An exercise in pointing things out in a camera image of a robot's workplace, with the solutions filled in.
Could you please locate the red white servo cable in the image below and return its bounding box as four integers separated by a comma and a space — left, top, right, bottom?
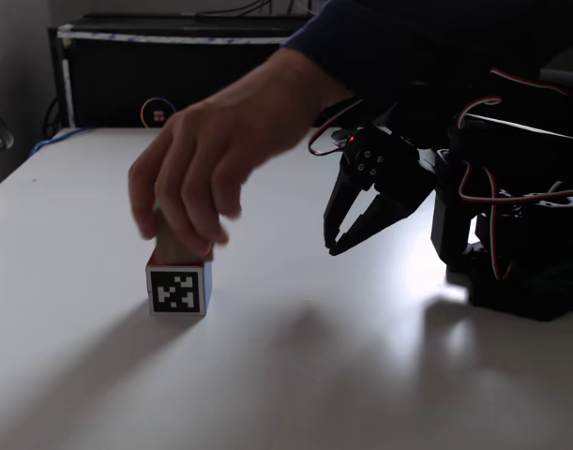
307, 96, 365, 157
458, 161, 517, 281

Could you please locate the wooden cube with green top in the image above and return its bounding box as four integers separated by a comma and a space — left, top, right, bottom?
150, 201, 216, 263

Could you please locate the person's hand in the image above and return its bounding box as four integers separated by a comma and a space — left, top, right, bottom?
128, 46, 335, 257

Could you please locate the blue cable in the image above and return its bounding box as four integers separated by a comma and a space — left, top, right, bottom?
30, 125, 98, 158

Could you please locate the dark chair armrest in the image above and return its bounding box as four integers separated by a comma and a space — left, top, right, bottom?
0, 101, 15, 154

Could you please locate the red-topped cube with marker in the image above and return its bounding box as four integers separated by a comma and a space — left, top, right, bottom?
145, 250, 214, 318

